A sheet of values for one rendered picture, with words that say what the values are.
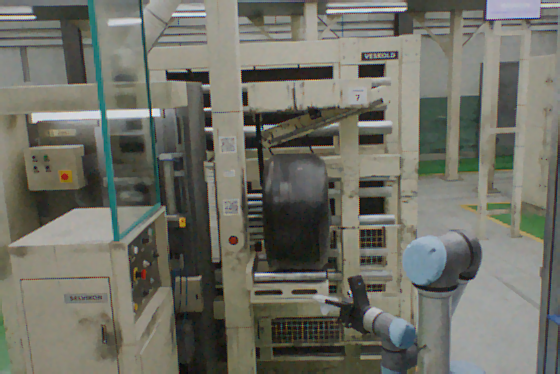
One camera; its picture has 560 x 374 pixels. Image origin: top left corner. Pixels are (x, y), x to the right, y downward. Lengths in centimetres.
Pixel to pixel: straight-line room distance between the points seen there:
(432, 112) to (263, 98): 987
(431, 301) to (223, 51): 144
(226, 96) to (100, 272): 96
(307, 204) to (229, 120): 52
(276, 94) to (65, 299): 135
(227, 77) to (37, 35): 962
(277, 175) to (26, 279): 105
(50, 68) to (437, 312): 1081
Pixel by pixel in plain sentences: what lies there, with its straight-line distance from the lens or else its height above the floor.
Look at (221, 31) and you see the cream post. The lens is 239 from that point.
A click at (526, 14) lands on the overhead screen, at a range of 621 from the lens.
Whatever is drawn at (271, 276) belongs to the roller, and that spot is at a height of 91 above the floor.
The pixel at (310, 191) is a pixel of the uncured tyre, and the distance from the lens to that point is 224.
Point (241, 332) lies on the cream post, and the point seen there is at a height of 60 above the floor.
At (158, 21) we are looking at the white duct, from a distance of 274.
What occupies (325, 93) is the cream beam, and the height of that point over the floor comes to 172.
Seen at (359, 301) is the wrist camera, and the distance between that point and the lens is 169.
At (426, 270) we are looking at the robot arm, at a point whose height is 129.
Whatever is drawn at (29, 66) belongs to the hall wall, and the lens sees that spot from 1186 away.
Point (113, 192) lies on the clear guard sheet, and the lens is 180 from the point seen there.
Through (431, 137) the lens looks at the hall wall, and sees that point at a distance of 1236.
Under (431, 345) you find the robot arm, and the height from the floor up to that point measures 108.
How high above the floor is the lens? 175
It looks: 12 degrees down
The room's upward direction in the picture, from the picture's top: 2 degrees counter-clockwise
